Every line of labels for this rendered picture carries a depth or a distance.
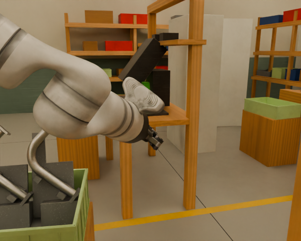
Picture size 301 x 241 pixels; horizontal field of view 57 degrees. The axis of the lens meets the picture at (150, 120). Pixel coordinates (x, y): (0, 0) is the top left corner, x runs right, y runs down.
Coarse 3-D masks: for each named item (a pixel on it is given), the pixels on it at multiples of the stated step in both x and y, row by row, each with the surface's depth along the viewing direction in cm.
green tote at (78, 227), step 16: (80, 176) 121; (80, 192) 101; (80, 208) 92; (80, 224) 94; (0, 240) 80; (16, 240) 80; (32, 240) 81; (48, 240) 82; (64, 240) 83; (80, 240) 93
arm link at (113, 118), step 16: (112, 96) 42; (48, 112) 33; (64, 112) 33; (112, 112) 41; (128, 112) 45; (48, 128) 33; (64, 128) 33; (80, 128) 35; (96, 128) 39; (112, 128) 42
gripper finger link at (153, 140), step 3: (156, 135) 57; (147, 138) 55; (150, 138) 56; (153, 138) 56; (156, 138) 57; (150, 141) 56; (153, 141) 56; (156, 141) 56; (150, 144) 57; (156, 144) 56; (159, 144) 56
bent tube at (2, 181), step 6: (0, 126) 102; (0, 132) 101; (6, 132) 101; (0, 180) 99; (6, 180) 100; (6, 186) 99; (12, 186) 100; (12, 192) 99; (18, 192) 100; (24, 192) 101
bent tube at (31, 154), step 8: (40, 136) 101; (32, 144) 100; (32, 152) 100; (32, 160) 100; (32, 168) 100; (40, 168) 100; (40, 176) 101; (48, 176) 101; (56, 184) 101; (64, 184) 102; (64, 192) 102; (72, 192) 102
